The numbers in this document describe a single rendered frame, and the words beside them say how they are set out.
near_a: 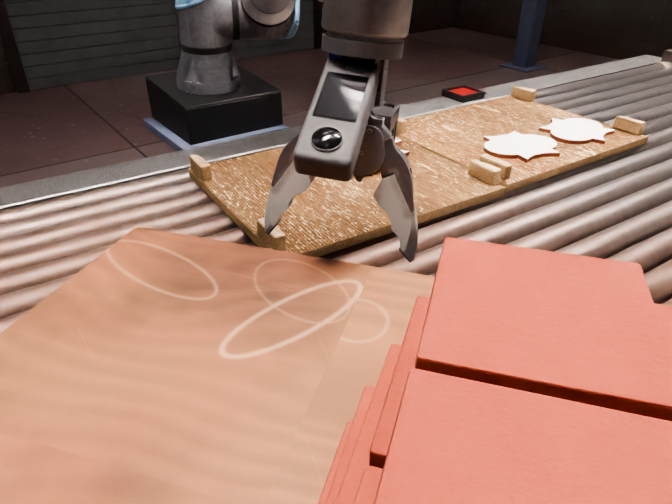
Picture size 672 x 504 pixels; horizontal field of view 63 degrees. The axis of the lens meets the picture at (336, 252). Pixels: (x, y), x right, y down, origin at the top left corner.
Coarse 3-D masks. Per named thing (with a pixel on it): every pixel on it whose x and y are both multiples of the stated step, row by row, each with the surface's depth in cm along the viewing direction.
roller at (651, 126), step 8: (656, 120) 121; (664, 120) 122; (648, 128) 118; (656, 128) 120; (664, 128) 121; (24, 312) 63; (0, 320) 62; (8, 320) 62; (16, 320) 62; (0, 328) 61
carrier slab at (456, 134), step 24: (408, 120) 116; (432, 120) 116; (456, 120) 116; (480, 120) 116; (504, 120) 116; (528, 120) 116; (432, 144) 104; (456, 144) 104; (480, 144) 104; (576, 144) 104; (600, 144) 104; (624, 144) 104; (528, 168) 94; (552, 168) 94
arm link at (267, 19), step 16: (240, 0) 117; (256, 0) 111; (272, 0) 108; (288, 0) 115; (240, 16) 118; (256, 16) 115; (272, 16) 115; (288, 16) 117; (240, 32) 121; (256, 32) 121; (272, 32) 121; (288, 32) 123
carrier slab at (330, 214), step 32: (224, 160) 97; (256, 160) 97; (416, 160) 97; (448, 160) 97; (224, 192) 86; (256, 192) 86; (320, 192) 86; (352, 192) 86; (416, 192) 86; (448, 192) 86; (480, 192) 86; (256, 224) 77; (288, 224) 77; (320, 224) 77; (352, 224) 77; (384, 224) 77
